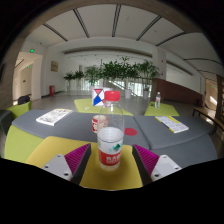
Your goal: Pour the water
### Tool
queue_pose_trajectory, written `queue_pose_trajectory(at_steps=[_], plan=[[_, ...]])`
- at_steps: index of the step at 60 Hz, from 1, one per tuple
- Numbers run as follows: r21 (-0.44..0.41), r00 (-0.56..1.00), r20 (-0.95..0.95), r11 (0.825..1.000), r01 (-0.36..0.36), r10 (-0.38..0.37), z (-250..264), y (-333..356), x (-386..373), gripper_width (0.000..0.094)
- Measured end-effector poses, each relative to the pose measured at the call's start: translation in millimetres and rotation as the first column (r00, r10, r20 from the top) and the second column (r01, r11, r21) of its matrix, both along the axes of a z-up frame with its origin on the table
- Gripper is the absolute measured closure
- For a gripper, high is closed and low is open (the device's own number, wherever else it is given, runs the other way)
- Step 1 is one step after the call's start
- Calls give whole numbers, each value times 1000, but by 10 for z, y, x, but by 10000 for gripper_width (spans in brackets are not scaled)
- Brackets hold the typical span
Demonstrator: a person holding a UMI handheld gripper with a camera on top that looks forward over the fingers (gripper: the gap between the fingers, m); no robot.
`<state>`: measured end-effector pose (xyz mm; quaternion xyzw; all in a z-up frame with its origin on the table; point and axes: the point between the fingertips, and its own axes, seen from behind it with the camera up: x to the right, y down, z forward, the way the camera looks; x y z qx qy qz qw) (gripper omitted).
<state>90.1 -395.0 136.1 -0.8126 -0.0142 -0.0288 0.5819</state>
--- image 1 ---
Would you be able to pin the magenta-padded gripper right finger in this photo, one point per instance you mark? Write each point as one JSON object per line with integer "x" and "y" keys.
{"x": 163, "y": 166}

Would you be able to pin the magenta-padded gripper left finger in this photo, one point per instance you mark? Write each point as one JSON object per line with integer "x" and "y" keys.
{"x": 58, "y": 165}

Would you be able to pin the clear red-capped water bottle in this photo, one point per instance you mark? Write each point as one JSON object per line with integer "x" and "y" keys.
{"x": 110, "y": 146}

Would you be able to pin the small clear water bottle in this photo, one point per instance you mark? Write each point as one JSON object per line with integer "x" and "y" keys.
{"x": 157, "y": 101}

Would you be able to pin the yellow and white booklet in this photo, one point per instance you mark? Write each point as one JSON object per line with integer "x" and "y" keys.
{"x": 172, "y": 124}

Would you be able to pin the flat round red coaster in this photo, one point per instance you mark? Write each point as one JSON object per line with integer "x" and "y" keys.
{"x": 131, "y": 132}

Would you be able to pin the white printed magazine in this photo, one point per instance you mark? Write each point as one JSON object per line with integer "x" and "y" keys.
{"x": 53, "y": 117}

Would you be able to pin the cream and red mug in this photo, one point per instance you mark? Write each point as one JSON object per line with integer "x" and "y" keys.
{"x": 97, "y": 125}

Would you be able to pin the wooden bench with dark legs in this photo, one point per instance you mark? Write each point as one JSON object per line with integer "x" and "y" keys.
{"x": 208, "y": 116}

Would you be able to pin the lime green armchair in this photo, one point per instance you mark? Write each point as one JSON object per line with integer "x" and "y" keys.
{"x": 19, "y": 110}

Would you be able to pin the dark grey armchair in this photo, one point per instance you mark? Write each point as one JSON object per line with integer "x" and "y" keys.
{"x": 5, "y": 121}

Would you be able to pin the black chair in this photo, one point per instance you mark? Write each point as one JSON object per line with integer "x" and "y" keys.
{"x": 23, "y": 99}

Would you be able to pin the red fire extinguisher box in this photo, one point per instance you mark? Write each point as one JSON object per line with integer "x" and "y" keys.
{"x": 52, "y": 90}

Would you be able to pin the white cube with coloured triangles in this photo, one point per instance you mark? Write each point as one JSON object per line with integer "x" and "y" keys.
{"x": 98, "y": 97}

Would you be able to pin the group of potted green plants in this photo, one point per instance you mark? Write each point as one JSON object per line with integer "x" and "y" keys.
{"x": 116, "y": 70}

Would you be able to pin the green exit sign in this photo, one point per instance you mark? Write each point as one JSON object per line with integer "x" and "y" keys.
{"x": 32, "y": 51}

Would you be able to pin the brown framed wall picture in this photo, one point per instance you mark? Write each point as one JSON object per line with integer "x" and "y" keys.
{"x": 54, "y": 66}

